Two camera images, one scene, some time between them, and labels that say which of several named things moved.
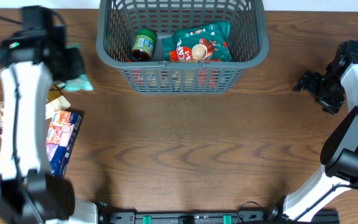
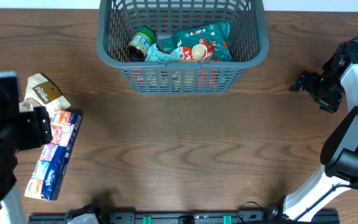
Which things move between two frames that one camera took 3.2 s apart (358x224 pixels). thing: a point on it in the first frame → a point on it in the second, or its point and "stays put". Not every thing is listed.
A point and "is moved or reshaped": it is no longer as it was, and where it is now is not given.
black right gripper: x=317 y=88 stays put
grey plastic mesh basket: x=117 y=19 stays put
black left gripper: x=70 y=64 → x=38 y=128
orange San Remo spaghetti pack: x=181 y=79 stays put
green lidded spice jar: x=143 y=44 is moved or reshaped
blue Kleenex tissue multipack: x=63 y=130 stays put
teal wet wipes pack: x=80 y=83 → x=153 y=55
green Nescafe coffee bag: x=203 y=42 stays put
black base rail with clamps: x=105 y=216 stays put
